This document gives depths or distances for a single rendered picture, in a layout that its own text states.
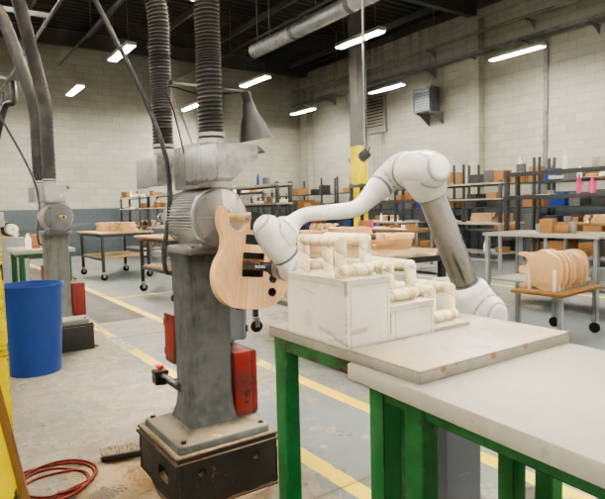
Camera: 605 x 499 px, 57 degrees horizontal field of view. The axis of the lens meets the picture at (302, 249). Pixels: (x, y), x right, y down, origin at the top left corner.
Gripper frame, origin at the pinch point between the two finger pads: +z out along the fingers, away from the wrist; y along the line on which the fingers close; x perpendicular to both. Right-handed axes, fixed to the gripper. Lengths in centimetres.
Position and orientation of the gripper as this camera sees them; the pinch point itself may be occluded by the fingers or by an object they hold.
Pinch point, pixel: (253, 264)
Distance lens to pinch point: 228.7
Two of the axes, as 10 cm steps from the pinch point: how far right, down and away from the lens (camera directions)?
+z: -5.7, -0.4, 8.2
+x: 0.6, -10.0, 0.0
